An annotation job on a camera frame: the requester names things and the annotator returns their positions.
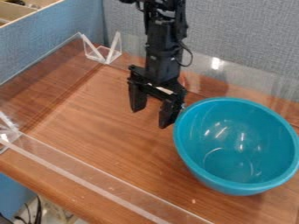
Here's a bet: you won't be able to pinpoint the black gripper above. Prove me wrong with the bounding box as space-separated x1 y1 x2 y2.
127 65 187 129

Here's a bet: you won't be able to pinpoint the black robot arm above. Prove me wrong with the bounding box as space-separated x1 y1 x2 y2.
119 0 189 129

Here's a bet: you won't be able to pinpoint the blue plastic bowl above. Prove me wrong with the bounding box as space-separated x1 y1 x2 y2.
173 97 299 196

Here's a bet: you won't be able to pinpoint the clear acrylic back barrier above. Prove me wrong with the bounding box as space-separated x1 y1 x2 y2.
107 31 299 102

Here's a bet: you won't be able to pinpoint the clear acrylic barrier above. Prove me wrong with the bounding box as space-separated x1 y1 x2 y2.
0 111 213 224
107 31 299 102

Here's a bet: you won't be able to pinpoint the clear acrylic front barrier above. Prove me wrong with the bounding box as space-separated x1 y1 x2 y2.
0 111 213 224

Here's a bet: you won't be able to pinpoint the wooden shelf box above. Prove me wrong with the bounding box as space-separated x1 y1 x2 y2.
0 0 66 28

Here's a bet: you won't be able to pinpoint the clear acrylic corner bracket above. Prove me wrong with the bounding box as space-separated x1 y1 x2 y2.
81 31 123 65

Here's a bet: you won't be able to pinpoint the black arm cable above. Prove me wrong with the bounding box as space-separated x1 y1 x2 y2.
177 40 194 68

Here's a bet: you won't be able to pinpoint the black cables on floor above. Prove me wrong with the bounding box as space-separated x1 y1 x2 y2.
0 195 45 224

